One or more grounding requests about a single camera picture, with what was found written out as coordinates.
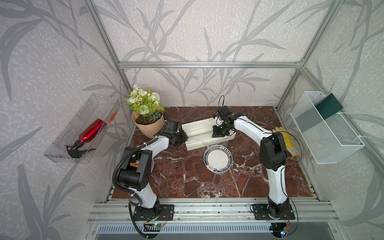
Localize cream plastic wrap dispenser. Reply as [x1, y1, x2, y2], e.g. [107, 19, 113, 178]
[182, 118, 236, 151]

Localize white plate green rim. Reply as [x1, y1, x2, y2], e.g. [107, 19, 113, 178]
[203, 145, 234, 174]

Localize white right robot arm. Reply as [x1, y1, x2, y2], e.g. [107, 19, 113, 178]
[213, 114, 291, 214]

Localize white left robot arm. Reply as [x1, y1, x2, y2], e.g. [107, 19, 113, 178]
[112, 130, 188, 209]

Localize terracotta flower pot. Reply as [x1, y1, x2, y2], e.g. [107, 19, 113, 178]
[132, 112, 166, 139]

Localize brown slotted spatula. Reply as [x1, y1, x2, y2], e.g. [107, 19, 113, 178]
[246, 114, 267, 126]

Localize white green artificial flowers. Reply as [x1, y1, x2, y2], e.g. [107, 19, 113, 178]
[126, 85, 165, 125]

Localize yellow rubber glove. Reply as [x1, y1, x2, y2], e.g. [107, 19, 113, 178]
[272, 127, 302, 157]

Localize red spray bottle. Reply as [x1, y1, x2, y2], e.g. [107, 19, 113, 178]
[66, 111, 118, 159]

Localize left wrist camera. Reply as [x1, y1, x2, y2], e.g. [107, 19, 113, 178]
[163, 121, 179, 135]

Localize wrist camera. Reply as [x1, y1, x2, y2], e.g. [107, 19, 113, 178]
[163, 121, 179, 135]
[213, 106, 232, 121]

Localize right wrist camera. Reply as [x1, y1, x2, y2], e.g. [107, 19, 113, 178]
[213, 106, 232, 121]

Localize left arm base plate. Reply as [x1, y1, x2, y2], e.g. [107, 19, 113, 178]
[134, 205, 175, 221]

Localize clear wall-mounted plastic bin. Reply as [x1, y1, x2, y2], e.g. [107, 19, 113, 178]
[44, 94, 121, 164]

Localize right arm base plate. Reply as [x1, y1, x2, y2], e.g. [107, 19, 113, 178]
[250, 204, 296, 221]

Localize white wire mesh basket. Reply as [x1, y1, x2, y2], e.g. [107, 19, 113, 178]
[291, 91, 365, 165]

